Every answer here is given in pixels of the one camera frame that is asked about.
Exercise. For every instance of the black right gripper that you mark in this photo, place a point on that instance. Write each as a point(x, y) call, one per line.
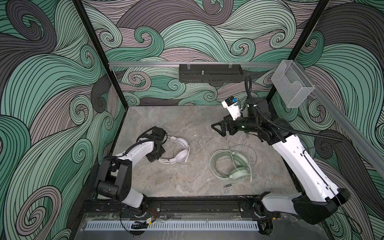
point(224, 123)

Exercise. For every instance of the green over-ear headphones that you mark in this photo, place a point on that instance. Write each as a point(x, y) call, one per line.
point(242, 168)

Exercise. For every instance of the clear plastic wall holder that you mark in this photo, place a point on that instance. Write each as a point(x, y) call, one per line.
point(292, 83)

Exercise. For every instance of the black perforated metal tray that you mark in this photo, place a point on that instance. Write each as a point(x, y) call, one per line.
point(212, 74)

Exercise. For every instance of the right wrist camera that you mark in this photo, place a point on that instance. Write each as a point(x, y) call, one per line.
point(233, 107)

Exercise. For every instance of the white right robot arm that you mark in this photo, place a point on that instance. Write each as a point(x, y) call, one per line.
point(321, 196)

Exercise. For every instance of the aluminium rail right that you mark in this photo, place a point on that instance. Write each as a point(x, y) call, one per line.
point(335, 102)

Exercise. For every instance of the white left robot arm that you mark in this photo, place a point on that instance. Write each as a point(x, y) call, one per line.
point(114, 179)

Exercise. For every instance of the white slotted cable duct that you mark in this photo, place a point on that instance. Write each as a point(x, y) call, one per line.
point(175, 226)

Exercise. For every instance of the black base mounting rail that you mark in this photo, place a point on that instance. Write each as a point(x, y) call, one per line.
point(247, 206)

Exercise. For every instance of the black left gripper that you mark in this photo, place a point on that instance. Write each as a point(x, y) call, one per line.
point(151, 158)

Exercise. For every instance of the black corner frame post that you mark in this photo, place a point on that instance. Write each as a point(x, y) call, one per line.
point(308, 28)
point(95, 41)

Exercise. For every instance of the black corner frame post left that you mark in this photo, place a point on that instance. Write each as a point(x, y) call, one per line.
point(95, 41)

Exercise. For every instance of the black corner frame post right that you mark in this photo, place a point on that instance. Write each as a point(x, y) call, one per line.
point(308, 28)

